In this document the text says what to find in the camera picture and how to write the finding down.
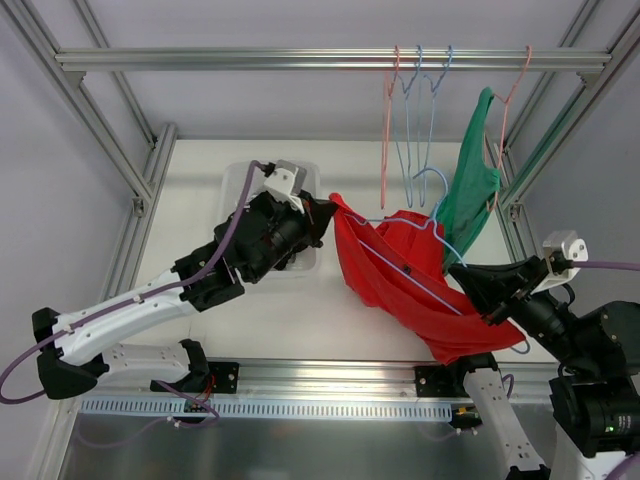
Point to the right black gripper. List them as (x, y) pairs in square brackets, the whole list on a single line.
[(513, 292)]

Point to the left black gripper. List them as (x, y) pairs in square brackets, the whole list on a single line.
[(310, 220)]

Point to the red tank top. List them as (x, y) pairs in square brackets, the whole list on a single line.
[(410, 280)]

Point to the light blue hanger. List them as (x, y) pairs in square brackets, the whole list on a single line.
[(407, 161)]

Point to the pink hanger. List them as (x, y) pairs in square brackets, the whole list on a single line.
[(388, 93), (507, 101)]

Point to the blue hanger with black top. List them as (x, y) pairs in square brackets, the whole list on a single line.
[(434, 86)]

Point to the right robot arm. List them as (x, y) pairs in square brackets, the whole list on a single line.
[(593, 395)]

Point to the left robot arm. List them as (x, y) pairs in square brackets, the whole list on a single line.
[(79, 351)]

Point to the green tank top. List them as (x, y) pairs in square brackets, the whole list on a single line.
[(465, 210)]

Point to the white plastic basket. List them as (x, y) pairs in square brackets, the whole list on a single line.
[(301, 264)]

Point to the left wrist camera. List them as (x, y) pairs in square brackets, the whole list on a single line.
[(285, 183)]

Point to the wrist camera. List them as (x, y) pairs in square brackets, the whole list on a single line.
[(285, 183), (561, 252)]

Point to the right aluminium frame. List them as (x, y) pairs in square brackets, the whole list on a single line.
[(525, 165)]

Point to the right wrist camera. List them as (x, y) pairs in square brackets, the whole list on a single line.
[(561, 252)]

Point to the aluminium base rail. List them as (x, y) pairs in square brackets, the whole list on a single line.
[(330, 380)]

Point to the white slotted cable duct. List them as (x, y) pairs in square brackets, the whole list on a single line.
[(412, 411)]

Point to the aluminium hanging rail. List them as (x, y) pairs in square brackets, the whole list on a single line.
[(165, 59)]

